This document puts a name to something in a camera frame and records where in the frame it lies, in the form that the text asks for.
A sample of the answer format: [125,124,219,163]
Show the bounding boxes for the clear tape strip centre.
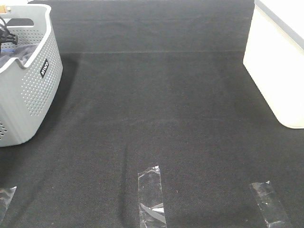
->
[138,166,167,228]

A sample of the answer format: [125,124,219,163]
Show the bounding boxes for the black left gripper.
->
[0,17,18,45]

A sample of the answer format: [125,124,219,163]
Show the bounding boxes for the grey perforated laundry basket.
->
[0,1,63,147]

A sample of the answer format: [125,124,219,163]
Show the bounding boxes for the clear tape strip left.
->
[0,186,17,223]

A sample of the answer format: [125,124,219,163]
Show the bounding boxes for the grey-purple towel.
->
[0,44,38,67]

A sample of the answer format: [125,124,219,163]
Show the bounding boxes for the clear tape strip right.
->
[249,181,293,228]

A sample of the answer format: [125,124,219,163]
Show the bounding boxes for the clear tape strip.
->
[249,181,293,228]
[0,186,17,223]
[138,166,167,228]

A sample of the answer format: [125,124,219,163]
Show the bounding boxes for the cream plastic storage bin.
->
[243,0,304,129]

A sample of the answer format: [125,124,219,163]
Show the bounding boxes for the black table cloth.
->
[0,0,304,228]

